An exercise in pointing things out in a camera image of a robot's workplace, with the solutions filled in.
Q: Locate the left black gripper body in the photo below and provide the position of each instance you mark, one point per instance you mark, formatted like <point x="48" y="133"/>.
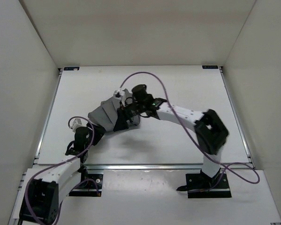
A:
<point x="89" y="142"/>

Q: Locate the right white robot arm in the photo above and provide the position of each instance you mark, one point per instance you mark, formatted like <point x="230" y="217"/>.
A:
<point x="210" y="131"/>

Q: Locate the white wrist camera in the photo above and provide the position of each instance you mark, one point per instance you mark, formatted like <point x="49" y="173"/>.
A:
<point x="120" y="95"/>
<point x="77" y="123"/>

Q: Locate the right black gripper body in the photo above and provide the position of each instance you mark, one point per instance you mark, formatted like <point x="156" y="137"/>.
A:
<point x="135" y="109"/>

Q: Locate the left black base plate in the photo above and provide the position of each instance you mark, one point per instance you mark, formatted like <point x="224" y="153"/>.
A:
<point x="90" y="188"/>

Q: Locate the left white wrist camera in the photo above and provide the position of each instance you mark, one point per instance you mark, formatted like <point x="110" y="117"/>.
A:
<point x="77" y="123"/>

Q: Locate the grey pleated skirt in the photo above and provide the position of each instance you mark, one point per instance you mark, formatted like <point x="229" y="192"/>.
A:
<point x="105" y="115"/>

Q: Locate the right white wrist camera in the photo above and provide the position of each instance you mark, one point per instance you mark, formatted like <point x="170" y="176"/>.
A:
<point x="120" y="95"/>

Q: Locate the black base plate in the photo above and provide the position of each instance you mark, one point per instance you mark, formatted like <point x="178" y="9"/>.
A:
<point x="90" y="188"/>
<point x="197" y="186"/>

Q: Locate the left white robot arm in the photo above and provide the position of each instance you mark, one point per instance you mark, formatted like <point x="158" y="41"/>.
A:
<point x="44" y="195"/>

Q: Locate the right blue table label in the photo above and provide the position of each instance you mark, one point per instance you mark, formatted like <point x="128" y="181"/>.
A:
<point x="209" y="66"/>

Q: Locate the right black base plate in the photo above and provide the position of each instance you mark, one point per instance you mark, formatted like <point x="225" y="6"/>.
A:
<point x="197" y="186"/>

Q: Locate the blue table label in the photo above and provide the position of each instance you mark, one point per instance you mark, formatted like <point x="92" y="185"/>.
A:
<point x="209" y="66"/>
<point x="71" y="68"/>

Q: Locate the left blue table label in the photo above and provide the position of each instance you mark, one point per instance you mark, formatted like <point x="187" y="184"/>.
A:
<point x="71" y="68"/>

